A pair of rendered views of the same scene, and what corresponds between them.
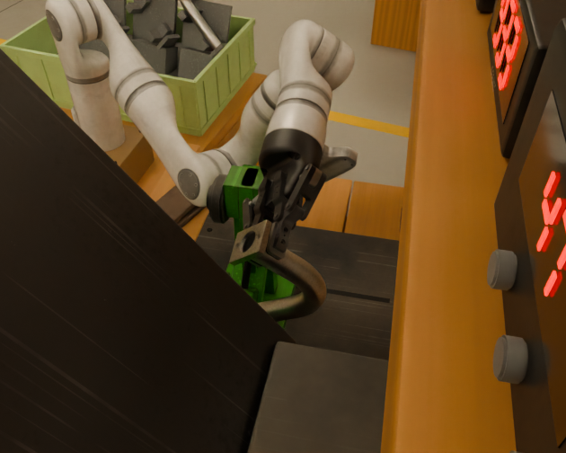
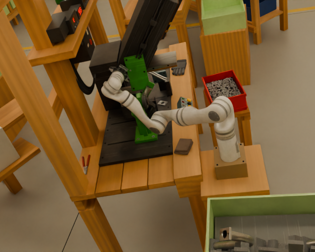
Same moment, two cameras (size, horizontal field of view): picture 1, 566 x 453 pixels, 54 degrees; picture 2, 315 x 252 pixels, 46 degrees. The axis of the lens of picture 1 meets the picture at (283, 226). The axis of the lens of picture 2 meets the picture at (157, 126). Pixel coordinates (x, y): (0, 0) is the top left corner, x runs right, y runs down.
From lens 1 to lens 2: 244 cm
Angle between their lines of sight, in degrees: 100
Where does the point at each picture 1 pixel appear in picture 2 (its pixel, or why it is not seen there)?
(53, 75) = not seen: outside the picture
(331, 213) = (128, 171)
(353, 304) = (118, 140)
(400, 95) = not seen: outside the picture
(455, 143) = (86, 11)
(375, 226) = (111, 171)
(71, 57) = not seen: hidden behind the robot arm
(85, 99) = not seen: hidden behind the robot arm
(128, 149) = (215, 155)
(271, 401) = (116, 56)
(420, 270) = (90, 6)
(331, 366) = (108, 61)
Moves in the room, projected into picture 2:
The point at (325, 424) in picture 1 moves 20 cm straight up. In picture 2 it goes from (108, 57) to (98, 27)
